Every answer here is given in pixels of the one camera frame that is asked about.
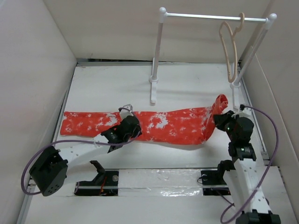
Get orange white tie-dye trousers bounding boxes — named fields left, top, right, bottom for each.
left=60, top=94, right=228, bottom=145

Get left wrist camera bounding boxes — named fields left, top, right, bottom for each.
left=118, top=104, right=134, bottom=120

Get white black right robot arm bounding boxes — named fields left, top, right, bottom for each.
left=213, top=111, right=281, bottom=224

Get white clothes rack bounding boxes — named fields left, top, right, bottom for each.
left=149, top=7, right=277, bottom=105

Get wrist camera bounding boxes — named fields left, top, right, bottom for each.
left=232, top=104, right=252, bottom=118
left=118, top=104, right=134, bottom=120

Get wooden clothes hanger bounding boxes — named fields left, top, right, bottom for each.
left=219, top=12, right=245, bottom=83

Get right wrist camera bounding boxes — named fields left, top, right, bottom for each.
left=232, top=104, right=252, bottom=118

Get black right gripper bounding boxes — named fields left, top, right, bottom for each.
left=212, top=110, right=239, bottom=141

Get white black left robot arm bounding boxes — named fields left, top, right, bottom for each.
left=29, top=115, right=142, bottom=196

